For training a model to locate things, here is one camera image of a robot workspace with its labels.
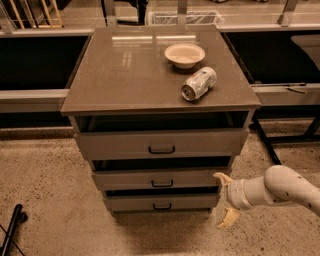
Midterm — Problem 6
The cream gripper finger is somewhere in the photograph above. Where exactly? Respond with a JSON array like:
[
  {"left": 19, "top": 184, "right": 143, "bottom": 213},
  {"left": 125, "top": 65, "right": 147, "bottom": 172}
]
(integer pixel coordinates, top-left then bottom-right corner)
[
  {"left": 213, "top": 172, "right": 233, "bottom": 186},
  {"left": 217, "top": 207, "right": 240, "bottom": 229}
]

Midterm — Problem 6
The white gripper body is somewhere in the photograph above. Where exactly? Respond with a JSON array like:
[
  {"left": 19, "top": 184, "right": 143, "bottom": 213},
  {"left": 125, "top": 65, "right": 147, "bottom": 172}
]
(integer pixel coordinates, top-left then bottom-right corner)
[{"left": 227, "top": 179, "right": 253, "bottom": 210}]

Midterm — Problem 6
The grey bottom drawer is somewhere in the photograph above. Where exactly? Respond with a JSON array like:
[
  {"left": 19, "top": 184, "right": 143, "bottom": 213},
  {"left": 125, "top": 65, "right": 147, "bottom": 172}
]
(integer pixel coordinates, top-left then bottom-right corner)
[{"left": 104, "top": 194, "right": 217, "bottom": 213}]

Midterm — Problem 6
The grey drawer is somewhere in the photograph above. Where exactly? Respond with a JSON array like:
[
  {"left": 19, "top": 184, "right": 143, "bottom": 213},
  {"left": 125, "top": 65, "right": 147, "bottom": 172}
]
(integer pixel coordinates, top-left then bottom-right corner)
[
  {"left": 75, "top": 129, "right": 248, "bottom": 160},
  {"left": 104, "top": 194, "right": 217, "bottom": 213},
  {"left": 92, "top": 168, "right": 232, "bottom": 191}
]

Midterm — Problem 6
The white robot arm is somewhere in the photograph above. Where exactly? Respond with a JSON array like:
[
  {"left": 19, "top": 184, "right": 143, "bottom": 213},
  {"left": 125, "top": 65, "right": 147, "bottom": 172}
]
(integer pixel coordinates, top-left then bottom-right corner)
[{"left": 214, "top": 165, "right": 320, "bottom": 229}]

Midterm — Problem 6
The grey middle drawer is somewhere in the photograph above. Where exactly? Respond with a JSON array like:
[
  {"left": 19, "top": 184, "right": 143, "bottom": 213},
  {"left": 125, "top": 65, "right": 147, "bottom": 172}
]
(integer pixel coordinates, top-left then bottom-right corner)
[{"left": 92, "top": 168, "right": 232, "bottom": 191}]

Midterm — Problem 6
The grey top drawer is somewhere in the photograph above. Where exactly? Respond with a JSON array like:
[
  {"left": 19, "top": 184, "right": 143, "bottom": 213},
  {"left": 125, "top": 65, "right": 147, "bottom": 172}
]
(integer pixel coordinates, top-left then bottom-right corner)
[{"left": 75, "top": 129, "right": 248, "bottom": 160}]

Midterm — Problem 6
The grey drawer cabinet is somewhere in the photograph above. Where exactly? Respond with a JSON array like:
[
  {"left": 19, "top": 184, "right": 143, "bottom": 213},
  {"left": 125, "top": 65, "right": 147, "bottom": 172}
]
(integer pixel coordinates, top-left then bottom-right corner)
[{"left": 60, "top": 25, "right": 262, "bottom": 214}]

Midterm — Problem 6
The silver soda can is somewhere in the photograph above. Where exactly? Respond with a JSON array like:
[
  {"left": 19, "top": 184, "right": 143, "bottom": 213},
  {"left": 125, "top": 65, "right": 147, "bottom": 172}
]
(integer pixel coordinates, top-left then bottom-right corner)
[{"left": 182, "top": 67, "right": 217, "bottom": 101}]

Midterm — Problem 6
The black stand leg right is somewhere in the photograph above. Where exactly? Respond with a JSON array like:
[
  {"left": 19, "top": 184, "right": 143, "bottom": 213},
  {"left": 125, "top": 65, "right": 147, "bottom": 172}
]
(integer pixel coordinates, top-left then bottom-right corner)
[{"left": 252, "top": 115, "right": 320, "bottom": 165}]

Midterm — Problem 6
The black stand leg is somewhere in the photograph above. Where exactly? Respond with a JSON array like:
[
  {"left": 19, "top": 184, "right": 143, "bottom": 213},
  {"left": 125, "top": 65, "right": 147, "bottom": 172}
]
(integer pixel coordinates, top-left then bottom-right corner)
[
  {"left": 0, "top": 204, "right": 28, "bottom": 256},
  {"left": 252, "top": 115, "right": 320, "bottom": 165}
]

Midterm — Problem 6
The white paper bowl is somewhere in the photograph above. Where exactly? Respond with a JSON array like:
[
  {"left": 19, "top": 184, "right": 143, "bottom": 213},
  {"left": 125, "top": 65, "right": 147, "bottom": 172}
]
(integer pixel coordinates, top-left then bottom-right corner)
[{"left": 164, "top": 43, "right": 205, "bottom": 69}]

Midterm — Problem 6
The black stand leg left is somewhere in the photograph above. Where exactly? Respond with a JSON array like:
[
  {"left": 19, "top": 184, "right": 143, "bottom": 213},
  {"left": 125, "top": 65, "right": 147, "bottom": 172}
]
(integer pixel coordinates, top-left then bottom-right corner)
[{"left": 0, "top": 204, "right": 28, "bottom": 256}]

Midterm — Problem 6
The wooden rack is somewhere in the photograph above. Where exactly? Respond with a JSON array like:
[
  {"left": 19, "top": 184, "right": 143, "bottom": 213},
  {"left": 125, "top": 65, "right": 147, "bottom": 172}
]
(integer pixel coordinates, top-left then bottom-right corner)
[{"left": 3, "top": 0, "right": 63, "bottom": 29}]

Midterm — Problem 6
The wire mesh basket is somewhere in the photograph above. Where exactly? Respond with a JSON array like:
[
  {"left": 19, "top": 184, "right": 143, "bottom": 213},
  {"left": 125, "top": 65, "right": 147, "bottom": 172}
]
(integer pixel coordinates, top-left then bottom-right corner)
[{"left": 145, "top": 10, "right": 224, "bottom": 26}]

